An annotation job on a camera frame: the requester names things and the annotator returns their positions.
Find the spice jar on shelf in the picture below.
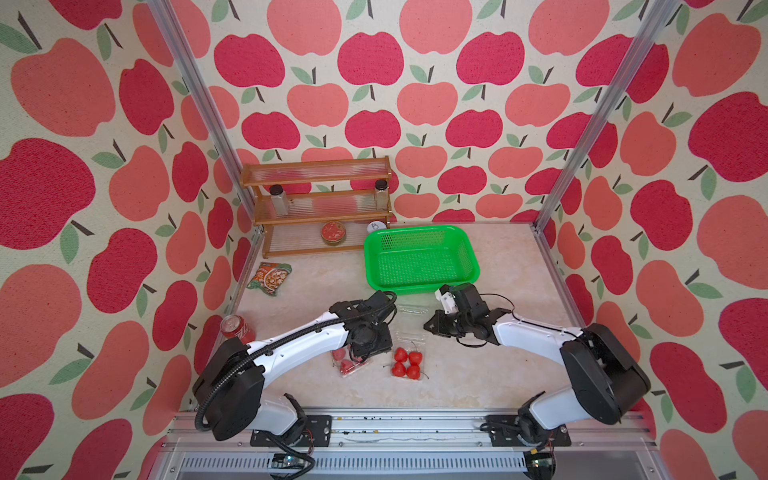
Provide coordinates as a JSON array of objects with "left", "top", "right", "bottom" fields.
[{"left": 374, "top": 179, "right": 389, "bottom": 211}]

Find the right aluminium corner post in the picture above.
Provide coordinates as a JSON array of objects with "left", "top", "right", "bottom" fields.
[{"left": 531, "top": 0, "right": 682, "bottom": 237}]

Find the left spice jar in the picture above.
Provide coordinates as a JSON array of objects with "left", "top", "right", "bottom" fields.
[{"left": 269, "top": 184, "right": 289, "bottom": 217}]

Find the wooden shelf rack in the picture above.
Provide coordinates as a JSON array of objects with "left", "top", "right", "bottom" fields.
[{"left": 240, "top": 157, "right": 394, "bottom": 259}]

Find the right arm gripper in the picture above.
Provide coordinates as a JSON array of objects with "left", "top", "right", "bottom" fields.
[{"left": 423, "top": 309, "right": 470, "bottom": 337}]

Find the strawberry basket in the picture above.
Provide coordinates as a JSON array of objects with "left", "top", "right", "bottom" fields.
[
  {"left": 391, "top": 362, "right": 407, "bottom": 377},
  {"left": 406, "top": 364, "right": 422, "bottom": 380},
  {"left": 394, "top": 347, "right": 409, "bottom": 363}
]

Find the soup mix packet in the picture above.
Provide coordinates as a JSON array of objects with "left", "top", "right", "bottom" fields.
[{"left": 246, "top": 262, "right": 292, "bottom": 296}]

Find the clear clamshell container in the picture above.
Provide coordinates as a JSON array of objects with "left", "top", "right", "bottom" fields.
[
  {"left": 389, "top": 304, "right": 430, "bottom": 381},
  {"left": 331, "top": 346, "right": 369, "bottom": 378}
]

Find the red soda can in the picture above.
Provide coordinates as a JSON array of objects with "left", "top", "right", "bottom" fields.
[{"left": 220, "top": 314, "right": 256, "bottom": 344}]

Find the aluminium corner post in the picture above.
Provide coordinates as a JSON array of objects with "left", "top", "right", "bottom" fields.
[
  {"left": 148, "top": 0, "right": 255, "bottom": 219},
  {"left": 531, "top": 0, "right": 682, "bottom": 237}
]

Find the green plastic basket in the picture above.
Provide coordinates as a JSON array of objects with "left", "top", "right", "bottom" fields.
[{"left": 363, "top": 225, "right": 481, "bottom": 296}]

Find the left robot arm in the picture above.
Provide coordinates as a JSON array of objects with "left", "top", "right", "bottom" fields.
[{"left": 193, "top": 291, "right": 397, "bottom": 445}]

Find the left aluminium corner post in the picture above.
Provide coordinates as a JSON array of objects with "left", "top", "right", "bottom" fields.
[{"left": 148, "top": 0, "right": 255, "bottom": 219}]

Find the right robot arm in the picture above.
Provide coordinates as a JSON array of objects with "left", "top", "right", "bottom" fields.
[{"left": 424, "top": 308, "right": 651, "bottom": 448}]

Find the red gold round tin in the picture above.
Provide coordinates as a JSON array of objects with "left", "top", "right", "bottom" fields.
[{"left": 320, "top": 221, "right": 347, "bottom": 245}]

